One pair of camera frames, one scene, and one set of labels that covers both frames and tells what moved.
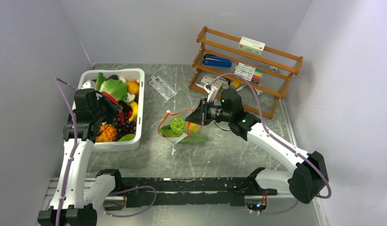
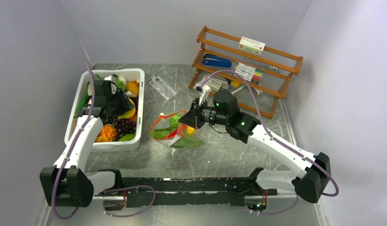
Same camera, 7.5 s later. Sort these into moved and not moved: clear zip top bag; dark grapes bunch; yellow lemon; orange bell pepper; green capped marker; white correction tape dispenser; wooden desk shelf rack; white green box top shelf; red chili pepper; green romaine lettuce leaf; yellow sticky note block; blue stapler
Moved: clear zip top bag; red chili pepper; yellow lemon; green romaine lettuce leaf
Not moved: wooden desk shelf rack; blue stapler; dark grapes bunch; yellow sticky note block; white green box top shelf; orange bell pepper; green capped marker; white correction tape dispenser
